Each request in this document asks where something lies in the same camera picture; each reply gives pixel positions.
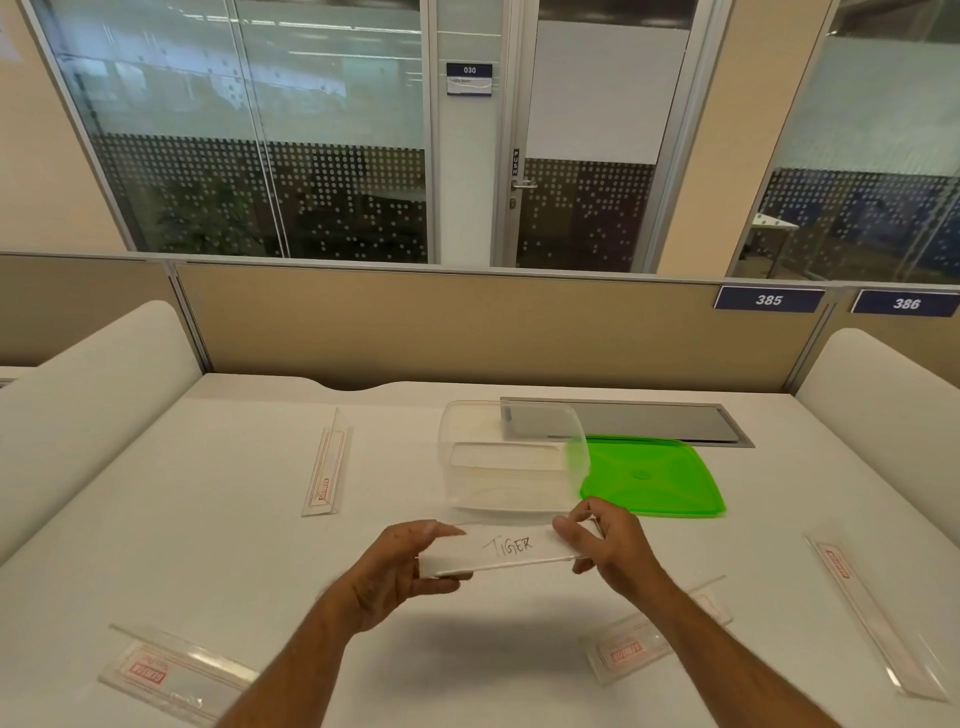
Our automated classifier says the person's left hand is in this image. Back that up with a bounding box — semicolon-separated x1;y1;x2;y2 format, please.
335;519;476;636

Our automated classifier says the person's left forearm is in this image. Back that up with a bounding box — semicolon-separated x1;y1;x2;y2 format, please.
216;583;373;728

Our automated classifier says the clear plastic food container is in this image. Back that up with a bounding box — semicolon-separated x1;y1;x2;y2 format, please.
437;399;594;527

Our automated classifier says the white handwritten name card holder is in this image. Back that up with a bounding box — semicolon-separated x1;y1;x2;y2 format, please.
417;519;606;581

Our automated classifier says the white background table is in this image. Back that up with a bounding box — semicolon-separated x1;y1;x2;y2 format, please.
738;212;801;280

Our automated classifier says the person's right forearm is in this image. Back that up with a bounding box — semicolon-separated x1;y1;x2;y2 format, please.
634;567;843;728

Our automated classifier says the blue and white room sign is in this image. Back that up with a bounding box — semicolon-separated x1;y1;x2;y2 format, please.
445;61;495;98

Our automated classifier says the grey desk cable tray cover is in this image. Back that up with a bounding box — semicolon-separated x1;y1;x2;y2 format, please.
500;397;756;450

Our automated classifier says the white curved side divider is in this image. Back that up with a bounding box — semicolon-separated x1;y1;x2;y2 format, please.
0;300;206;565
794;327;960;558

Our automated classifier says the person's right hand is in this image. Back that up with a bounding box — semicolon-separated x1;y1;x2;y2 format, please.
551;497;676;603

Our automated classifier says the clear acrylic sign holder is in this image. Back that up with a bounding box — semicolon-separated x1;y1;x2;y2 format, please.
803;531;953;705
301;407;354;519
97;624;261;728
579;575;733;688

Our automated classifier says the beige desk partition panel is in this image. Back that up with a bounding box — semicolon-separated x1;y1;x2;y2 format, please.
0;250;205;369
813;283;960;396
172;260;835;396

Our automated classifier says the green plastic container lid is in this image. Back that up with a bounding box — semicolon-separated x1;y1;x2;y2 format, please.
567;435;728;520

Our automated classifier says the frosted glass door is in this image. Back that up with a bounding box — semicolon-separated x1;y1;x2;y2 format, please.
490;0;734;274

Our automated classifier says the blue desk number plate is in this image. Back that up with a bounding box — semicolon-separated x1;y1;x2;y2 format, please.
713;285;827;313
849;289;960;318

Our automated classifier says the dotted glass partition wall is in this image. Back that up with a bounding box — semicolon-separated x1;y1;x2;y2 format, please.
726;0;960;288
21;0;441;265

